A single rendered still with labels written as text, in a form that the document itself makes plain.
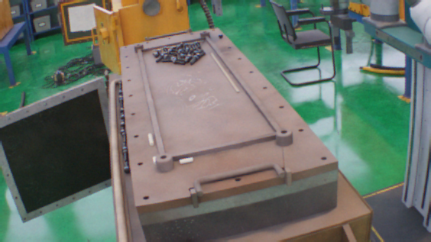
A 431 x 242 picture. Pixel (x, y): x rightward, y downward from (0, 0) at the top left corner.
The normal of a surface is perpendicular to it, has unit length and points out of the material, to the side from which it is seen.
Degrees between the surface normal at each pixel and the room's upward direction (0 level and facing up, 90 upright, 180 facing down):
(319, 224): 0
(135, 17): 90
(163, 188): 0
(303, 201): 90
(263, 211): 90
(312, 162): 0
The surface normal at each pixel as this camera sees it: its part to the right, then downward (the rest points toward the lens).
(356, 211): -0.11, -0.90
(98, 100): 0.59, 0.28
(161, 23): 0.25, 0.38
